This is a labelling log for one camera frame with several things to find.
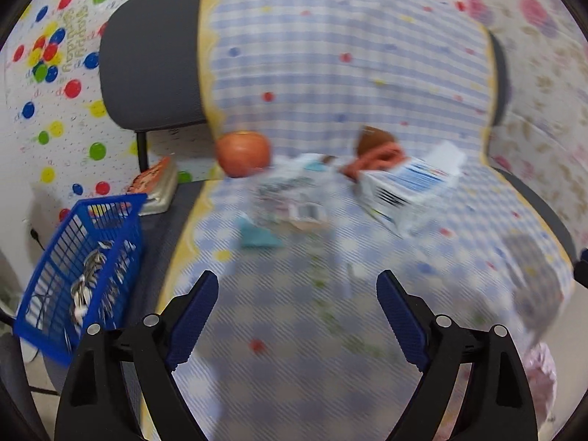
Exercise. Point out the dark grey office chair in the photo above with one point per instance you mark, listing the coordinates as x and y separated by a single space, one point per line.
156 70

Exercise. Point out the polka dot birthday backdrop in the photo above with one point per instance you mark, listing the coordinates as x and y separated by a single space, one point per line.
59 135

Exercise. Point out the blue white milk carton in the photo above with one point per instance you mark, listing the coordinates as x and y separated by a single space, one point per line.
407 197

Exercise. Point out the small clear wrapper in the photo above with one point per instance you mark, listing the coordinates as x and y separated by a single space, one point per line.
292 193

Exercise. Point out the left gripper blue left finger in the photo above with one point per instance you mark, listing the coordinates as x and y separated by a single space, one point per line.
186 316

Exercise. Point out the blue checkered cloth cover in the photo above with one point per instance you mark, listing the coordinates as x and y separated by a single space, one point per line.
297 346

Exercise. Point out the blue plastic basket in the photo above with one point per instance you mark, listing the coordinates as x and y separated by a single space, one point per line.
85 275

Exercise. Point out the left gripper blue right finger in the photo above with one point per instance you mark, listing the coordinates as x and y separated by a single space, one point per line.
402 312

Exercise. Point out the white paper scrap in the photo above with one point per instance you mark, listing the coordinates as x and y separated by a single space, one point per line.
446 157

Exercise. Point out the orange knitted glove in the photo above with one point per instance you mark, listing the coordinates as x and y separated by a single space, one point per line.
381 158

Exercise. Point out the teal paper scrap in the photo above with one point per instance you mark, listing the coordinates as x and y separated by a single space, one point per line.
252 236

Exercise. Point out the red orange apple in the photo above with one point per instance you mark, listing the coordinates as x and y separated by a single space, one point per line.
240 154

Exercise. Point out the floral pink backdrop sheet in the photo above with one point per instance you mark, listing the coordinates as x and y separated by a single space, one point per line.
543 138

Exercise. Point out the pink trash bag bin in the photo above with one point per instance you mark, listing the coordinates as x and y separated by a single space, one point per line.
540 371

